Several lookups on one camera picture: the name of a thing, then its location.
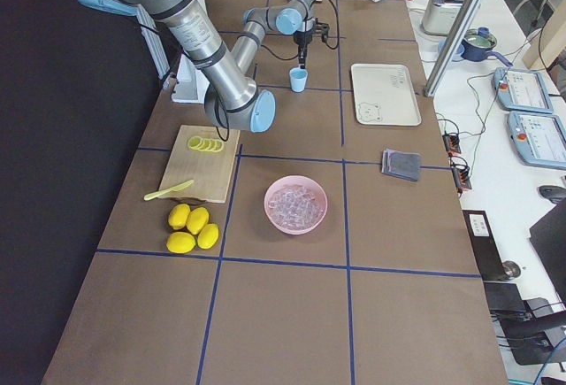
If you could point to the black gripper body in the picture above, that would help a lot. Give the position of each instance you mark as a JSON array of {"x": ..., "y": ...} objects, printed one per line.
[{"x": 302, "y": 41}]

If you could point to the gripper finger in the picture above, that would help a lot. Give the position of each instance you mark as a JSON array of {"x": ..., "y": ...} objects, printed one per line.
[{"x": 302, "y": 54}]

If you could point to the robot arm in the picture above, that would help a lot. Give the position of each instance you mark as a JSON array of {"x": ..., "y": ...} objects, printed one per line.
[
  {"x": 233, "y": 100},
  {"x": 295, "y": 18}
]

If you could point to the light blue plastic cup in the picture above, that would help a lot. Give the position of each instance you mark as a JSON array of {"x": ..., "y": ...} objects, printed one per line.
[{"x": 298, "y": 78}]

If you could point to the cream bear serving tray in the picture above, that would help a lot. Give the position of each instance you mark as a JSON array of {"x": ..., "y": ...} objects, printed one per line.
[{"x": 384, "y": 95}]

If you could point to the lemon slices row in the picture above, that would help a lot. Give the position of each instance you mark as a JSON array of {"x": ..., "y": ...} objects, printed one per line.
[{"x": 205, "y": 144}]

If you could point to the white toaster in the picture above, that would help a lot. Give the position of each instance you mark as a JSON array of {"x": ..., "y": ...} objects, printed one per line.
[{"x": 439, "y": 16}]

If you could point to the wooden cutting board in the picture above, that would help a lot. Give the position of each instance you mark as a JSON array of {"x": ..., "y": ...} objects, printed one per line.
[{"x": 211, "y": 170}]

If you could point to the grey folded cloth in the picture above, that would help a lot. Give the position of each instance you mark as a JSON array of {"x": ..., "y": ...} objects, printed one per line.
[{"x": 404, "y": 165}]

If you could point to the pink bowl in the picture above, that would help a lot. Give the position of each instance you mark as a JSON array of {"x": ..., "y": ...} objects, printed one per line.
[{"x": 296, "y": 180}]

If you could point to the blue saucepan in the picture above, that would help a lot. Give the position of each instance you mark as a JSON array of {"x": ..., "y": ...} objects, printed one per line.
[{"x": 479, "y": 44}]

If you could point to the yellow lemon top right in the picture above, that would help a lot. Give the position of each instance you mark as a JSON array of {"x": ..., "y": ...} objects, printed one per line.
[{"x": 197, "y": 220}]

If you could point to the yellow lemon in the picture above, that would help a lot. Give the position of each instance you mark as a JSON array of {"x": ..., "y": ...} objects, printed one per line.
[
  {"x": 180, "y": 242},
  {"x": 197, "y": 220},
  {"x": 208, "y": 236},
  {"x": 177, "y": 217}
]

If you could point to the yellow lemon top left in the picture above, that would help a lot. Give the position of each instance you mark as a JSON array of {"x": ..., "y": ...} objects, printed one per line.
[{"x": 177, "y": 217}]

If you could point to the yellow lemon middle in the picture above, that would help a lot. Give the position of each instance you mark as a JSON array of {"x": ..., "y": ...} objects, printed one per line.
[{"x": 208, "y": 236}]

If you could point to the yellow plastic knife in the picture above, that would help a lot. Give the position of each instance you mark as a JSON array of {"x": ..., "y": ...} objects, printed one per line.
[{"x": 162, "y": 192}]

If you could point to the teach pendant far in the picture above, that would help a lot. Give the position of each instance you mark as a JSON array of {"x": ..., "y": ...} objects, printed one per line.
[{"x": 521, "y": 90}]

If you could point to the teach pendant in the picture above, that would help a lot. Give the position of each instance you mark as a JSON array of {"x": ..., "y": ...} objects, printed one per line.
[
  {"x": 539, "y": 138},
  {"x": 521, "y": 90}
]

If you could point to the yellow lemon bottom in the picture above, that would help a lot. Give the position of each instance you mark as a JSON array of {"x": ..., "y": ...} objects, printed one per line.
[{"x": 180, "y": 242}]

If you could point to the teach pendant near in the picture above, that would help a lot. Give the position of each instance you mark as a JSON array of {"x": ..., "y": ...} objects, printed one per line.
[{"x": 539, "y": 138}]

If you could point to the black computer mouse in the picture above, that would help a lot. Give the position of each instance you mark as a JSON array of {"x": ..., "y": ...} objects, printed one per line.
[{"x": 552, "y": 193}]

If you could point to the black monitor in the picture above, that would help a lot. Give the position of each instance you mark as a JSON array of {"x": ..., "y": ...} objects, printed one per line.
[{"x": 548, "y": 240}]

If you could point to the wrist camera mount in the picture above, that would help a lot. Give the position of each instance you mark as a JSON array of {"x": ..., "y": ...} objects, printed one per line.
[{"x": 321, "y": 30}]

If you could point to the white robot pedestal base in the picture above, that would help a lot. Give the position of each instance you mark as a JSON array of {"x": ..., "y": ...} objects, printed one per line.
[{"x": 191, "y": 84}]

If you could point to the aluminium frame post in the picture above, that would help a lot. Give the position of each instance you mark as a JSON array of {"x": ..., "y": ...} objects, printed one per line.
[{"x": 454, "y": 38}]

